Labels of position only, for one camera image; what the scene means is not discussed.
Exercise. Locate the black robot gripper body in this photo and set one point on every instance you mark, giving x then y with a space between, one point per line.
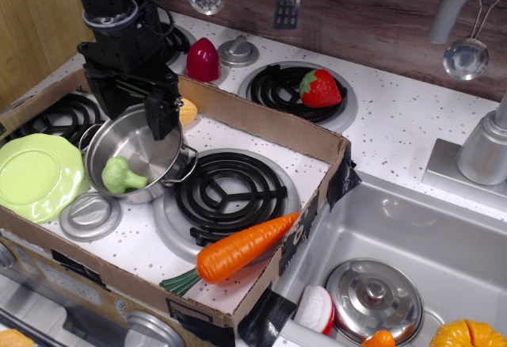
137 49

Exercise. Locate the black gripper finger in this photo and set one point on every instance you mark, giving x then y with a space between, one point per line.
162 107
117 92

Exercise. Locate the light green toy broccoli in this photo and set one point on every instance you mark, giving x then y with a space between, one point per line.
118 178

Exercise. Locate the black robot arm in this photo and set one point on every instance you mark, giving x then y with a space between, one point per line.
115 14

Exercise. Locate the stainless steel pot lid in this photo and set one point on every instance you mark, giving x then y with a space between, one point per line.
370 296

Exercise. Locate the yellow toy corn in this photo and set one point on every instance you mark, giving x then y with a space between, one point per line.
187 112

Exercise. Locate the back left black burner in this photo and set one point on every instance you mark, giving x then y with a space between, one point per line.
178 42

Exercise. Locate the dark red toy pepper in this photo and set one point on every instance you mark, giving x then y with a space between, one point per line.
203 61

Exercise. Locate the silver back stove knob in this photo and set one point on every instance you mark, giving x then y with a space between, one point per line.
238 53

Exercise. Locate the silver stove knob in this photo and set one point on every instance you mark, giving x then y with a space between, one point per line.
90 217
238 53

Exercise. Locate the front right black burner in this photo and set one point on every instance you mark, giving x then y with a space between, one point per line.
228 192

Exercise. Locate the light green plastic plate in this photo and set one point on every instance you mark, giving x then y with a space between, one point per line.
40 176

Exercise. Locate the silver front stove knob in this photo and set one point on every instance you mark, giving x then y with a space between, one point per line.
90 217

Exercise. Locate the back right black burner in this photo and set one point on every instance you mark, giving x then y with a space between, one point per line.
277 87

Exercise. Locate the hanging slotted metal spatula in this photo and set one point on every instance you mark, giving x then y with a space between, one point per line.
286 14

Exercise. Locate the red toy strawberry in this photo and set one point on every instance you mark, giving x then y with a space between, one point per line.
318 90

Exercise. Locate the orange toy carrot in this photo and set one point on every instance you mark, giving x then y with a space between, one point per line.
222 259

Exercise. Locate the brown cardboard fence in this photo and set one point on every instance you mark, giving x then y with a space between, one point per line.
95 275

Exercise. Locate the silver oven front knob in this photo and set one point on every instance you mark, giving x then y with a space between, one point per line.
146 330

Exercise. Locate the white and red toy food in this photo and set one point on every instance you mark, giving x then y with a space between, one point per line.
316 310

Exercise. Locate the orange toy at corner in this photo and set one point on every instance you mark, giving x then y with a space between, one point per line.
14 338

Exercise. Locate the silver toy sink basin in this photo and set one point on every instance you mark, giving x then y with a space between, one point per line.
455 257

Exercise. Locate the hanging metal ladle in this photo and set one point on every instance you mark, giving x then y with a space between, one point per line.
467 58

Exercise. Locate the small orange toy piece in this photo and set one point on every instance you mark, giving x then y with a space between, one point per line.
382 338

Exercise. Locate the silver toy faucet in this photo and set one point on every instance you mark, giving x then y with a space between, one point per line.
475 170

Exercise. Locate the yellow orange toy pumpkin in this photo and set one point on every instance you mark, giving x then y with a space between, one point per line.
465 332

